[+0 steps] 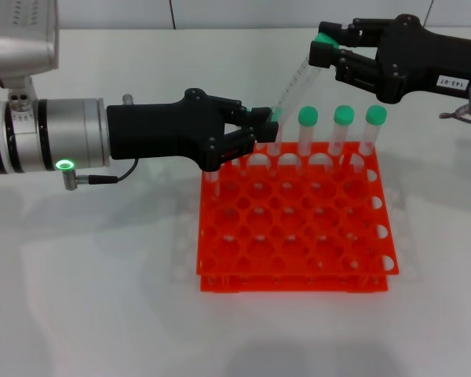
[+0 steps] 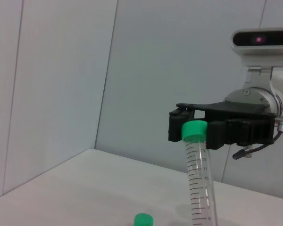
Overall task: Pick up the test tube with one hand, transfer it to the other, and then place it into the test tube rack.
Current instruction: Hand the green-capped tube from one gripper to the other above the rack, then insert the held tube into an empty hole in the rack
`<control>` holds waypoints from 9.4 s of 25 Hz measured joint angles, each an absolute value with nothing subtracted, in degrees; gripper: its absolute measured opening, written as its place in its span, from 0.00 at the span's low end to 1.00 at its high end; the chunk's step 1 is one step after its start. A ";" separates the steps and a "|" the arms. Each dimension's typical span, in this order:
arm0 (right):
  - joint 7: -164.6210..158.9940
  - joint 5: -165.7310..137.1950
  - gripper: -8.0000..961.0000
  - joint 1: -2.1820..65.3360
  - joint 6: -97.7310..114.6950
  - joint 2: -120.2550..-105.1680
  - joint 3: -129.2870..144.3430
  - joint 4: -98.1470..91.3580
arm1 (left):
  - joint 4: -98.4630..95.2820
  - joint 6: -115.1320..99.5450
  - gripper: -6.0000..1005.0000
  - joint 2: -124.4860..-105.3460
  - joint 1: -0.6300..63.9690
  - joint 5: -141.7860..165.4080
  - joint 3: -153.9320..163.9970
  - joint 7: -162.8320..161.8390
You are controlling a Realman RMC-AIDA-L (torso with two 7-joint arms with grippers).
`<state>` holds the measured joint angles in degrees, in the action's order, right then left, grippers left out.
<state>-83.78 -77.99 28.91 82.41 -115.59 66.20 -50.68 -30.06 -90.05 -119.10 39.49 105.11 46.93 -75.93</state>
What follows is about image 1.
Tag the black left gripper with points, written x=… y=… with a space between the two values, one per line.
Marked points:
x=161 y=129

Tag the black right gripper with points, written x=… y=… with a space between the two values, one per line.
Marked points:
x=416 y=63

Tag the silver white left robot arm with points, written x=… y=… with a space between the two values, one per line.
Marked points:
x=63 y=133

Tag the orange plastic test tube rack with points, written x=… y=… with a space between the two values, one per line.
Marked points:
x=259 y=286

